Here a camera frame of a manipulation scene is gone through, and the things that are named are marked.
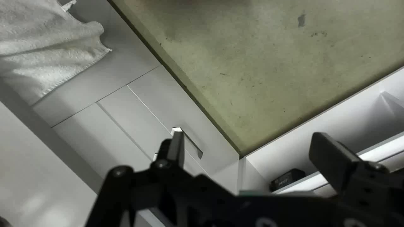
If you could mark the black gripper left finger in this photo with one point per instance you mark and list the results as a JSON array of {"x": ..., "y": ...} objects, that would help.
[{"x": 174, "y": 152}]

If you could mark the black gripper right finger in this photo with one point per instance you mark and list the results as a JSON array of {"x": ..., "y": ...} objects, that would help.
[{"x": 334, "y": 162}]

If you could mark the white open shelf unit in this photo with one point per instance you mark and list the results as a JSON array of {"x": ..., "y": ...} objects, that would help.
[{"x": 336, "y": 122}]

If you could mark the white closed drawer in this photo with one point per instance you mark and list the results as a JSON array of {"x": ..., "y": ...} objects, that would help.
[{"x": 96, "y": 80}]

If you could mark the small black box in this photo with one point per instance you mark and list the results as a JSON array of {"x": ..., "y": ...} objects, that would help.
[{"x": 286, "y": 178}]

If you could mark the white terry towel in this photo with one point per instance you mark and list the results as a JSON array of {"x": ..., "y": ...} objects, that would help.
[{"x": 38, "y": 46}]

